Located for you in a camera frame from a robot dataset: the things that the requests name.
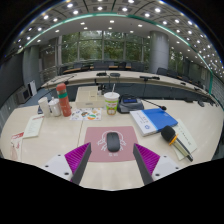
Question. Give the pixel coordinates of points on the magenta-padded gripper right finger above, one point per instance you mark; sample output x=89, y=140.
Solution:
x=148, y=158

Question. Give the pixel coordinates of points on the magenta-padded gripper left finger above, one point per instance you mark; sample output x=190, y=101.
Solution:
x=77, y=156

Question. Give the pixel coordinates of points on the black computer mouse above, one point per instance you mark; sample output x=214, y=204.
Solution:
x=113, y=141

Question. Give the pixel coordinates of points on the pink mouse pad with drawing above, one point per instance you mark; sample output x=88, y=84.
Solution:
x=96, y=146

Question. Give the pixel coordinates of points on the blue and white book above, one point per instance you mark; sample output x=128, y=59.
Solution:
x=151, y=120

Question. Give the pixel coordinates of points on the colourful sticker sheet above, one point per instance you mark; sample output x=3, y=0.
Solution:
x=86, y=114

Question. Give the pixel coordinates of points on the cream booklet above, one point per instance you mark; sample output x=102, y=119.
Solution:
x=33, y=126

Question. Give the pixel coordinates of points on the white lidded mug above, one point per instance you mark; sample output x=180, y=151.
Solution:
x=55, y=107

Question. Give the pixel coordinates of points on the black conference microphone console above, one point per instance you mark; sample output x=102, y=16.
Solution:
x=130, y=105

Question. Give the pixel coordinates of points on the red thermos bottle green band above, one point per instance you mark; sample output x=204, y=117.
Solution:
x=64, y=101

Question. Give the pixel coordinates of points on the beige cardboard box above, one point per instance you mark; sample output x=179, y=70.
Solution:
x=87, y=100

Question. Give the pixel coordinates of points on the red and white leaflet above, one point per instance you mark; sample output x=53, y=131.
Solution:
x=16, y=145

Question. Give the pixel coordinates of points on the printed paper cup with straw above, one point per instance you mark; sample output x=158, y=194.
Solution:
x=111, y=103

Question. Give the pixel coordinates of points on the white standing board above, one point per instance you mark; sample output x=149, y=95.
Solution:
x=33, y=88

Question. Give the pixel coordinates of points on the group of dark office chairs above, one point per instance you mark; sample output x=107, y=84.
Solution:
x=163, y=71

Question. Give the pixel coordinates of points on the group of ceiling lights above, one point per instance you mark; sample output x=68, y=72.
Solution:
x=100, y=8

